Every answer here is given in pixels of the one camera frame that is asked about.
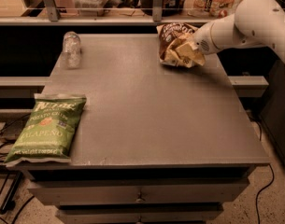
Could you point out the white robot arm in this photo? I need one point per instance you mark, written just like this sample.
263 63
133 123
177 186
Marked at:
255 23

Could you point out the grey metal shelf rail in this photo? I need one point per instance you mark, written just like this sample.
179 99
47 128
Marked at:
60 12

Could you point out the clear plastic container on shelf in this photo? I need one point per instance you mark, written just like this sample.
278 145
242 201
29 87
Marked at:
90 7

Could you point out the green jalapeno chip bag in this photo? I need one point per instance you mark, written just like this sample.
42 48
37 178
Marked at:
50 129

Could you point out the brown chip bag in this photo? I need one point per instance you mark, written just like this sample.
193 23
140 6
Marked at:
172 35

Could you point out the round drawer knob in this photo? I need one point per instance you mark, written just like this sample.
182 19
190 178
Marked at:
139 199

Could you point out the grey drawer cabinet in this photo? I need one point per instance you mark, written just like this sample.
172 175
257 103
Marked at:
178 137

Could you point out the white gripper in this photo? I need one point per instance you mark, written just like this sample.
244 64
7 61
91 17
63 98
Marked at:
203 38

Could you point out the clear plastic water bottle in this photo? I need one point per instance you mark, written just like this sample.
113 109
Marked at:
71 52

